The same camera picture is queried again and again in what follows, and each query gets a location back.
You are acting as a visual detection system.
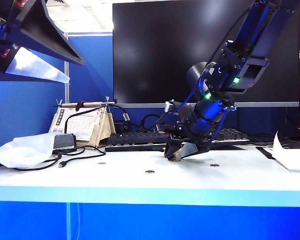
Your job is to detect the white plastic bag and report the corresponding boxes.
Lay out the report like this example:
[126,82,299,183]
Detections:
[0,131,57,169]

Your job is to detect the wooden handle soldering iron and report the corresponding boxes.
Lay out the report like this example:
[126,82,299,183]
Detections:
[53,96,116,111]

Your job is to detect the desk calendar with cardboard stand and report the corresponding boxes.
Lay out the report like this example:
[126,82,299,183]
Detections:
[48,107,116,148]

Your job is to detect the small black desktop box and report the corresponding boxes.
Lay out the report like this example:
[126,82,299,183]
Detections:
[114,120,131,133]

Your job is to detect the yellow Pikachu doll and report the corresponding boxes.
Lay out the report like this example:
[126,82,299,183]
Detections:
[162,147,182,162]

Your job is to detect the large black computer monitor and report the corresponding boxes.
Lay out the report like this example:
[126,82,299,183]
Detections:
[112,0,300,108]

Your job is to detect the black mechanical keyboard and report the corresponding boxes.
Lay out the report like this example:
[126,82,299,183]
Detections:
[104,127,251,153]

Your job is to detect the black power adapter box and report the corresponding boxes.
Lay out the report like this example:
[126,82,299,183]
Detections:
[52,133,77,154]

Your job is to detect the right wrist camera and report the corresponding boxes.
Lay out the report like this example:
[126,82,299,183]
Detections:
[164,99,195,121]

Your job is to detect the black soldering iron cable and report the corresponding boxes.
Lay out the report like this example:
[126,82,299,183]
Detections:
[64,103,141,136]

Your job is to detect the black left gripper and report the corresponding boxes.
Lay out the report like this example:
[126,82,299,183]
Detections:
[0,0,86,85]

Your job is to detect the black USB cable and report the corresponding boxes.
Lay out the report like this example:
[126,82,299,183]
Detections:
[0,144,107,172]

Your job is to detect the white partition post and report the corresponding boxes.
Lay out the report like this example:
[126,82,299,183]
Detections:
[64,32,70,105]

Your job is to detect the blue office partition panel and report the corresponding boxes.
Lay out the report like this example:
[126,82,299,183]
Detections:
[0,31,116,154]

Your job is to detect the black looped cable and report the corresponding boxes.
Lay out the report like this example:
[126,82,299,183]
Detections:
[139,113,166,133]

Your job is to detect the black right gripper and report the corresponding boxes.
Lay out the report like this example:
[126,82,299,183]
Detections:
[164,99,238,160]

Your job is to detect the curled white paper sheet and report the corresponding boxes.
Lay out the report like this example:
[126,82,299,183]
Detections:
[271,130,300,166]

